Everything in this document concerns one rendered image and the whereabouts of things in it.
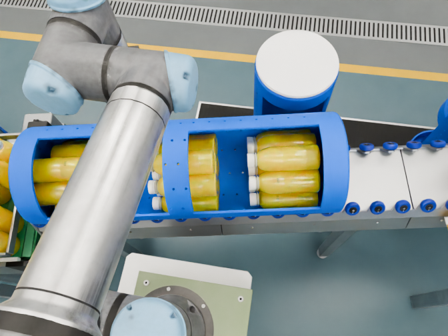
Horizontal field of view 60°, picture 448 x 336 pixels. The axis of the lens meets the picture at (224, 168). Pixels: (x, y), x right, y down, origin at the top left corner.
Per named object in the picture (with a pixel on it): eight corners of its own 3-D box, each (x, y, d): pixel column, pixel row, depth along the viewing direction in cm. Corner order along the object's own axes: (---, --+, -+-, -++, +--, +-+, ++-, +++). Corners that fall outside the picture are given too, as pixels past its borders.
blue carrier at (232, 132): (331, 220, 120) (356, 200, 93) (53, 231, 124) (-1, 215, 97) (322, 134, 128) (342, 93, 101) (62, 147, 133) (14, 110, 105)
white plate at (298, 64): (243, 46, 135) (243, 48, 136) (278, 109, 125) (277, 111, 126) (314, 18, 137) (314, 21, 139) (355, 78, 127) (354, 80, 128)
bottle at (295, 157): (321, 167, 102) (254, 171, 103) (317, 171, 109) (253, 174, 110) (319, 141, 103) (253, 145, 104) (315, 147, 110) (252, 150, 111)
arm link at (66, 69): (90, 94, 46) (116, 21, 50) (3, 83, 47) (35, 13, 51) (111, 125, 53) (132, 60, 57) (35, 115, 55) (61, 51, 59)
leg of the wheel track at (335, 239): (328, 258, 207) (359, 231, 149) (317, 259, 207) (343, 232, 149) (327, 247, 209) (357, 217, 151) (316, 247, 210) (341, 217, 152)
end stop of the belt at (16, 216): (13, 253, 121) (8, 252, 118) (11, 254, 121) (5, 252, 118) (34, 138, 136) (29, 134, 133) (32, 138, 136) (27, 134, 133)
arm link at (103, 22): (27, 3, 50) (49, -45, 53) (65, 57, 60) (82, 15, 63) (85, 9, 49) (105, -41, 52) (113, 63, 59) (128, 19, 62)
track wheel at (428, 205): (439, 201, 115) (435, 197, 117) (423, 201, 115) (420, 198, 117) (435, 213, 118) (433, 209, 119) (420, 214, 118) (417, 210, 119)
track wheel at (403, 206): (413, 202, 116) (410, 198, 117) (397, 203, 116) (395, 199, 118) (410, 214, 118) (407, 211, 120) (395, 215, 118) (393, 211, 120)
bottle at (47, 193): (27, 191, 107) (91, 185, 107) (35, 178, 113) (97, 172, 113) (35, 211, 110) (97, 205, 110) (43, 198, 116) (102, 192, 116)
